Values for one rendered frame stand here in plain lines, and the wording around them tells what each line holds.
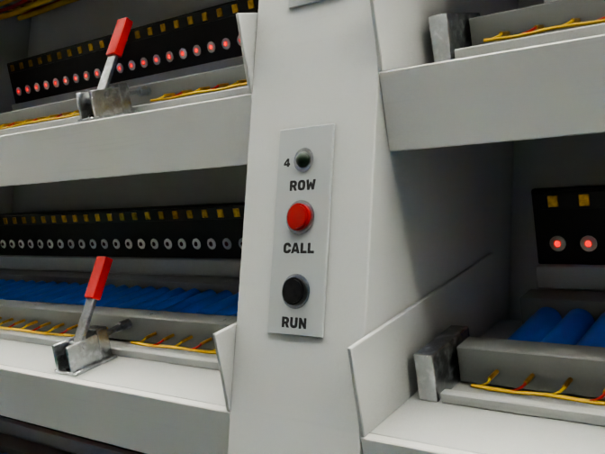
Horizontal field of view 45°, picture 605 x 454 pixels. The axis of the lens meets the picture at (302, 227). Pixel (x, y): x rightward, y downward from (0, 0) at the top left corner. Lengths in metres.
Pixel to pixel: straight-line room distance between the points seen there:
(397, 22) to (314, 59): 0.05
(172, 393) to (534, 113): 0.29
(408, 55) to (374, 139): 0.06
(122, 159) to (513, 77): 0.31
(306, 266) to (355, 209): 0.04
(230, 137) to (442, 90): 0.16
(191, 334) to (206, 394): 0.10
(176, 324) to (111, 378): 0.07
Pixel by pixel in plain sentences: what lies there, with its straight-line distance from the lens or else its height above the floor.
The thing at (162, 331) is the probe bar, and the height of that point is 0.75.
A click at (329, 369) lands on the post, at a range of 0.41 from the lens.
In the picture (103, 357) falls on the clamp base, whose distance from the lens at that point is 0.61.
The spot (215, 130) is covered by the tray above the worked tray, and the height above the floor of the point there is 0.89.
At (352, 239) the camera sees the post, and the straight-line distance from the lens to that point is 0.40.
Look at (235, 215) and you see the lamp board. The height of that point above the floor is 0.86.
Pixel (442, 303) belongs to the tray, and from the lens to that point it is 0.47.
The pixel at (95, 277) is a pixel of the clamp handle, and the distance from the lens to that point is 0.60.
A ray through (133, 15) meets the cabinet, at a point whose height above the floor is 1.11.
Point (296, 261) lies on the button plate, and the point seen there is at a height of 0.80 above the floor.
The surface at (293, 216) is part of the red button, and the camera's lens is 0.42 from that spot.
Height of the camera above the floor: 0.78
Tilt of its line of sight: 6 degrees up
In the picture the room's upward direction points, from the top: 3 degrees clockwise
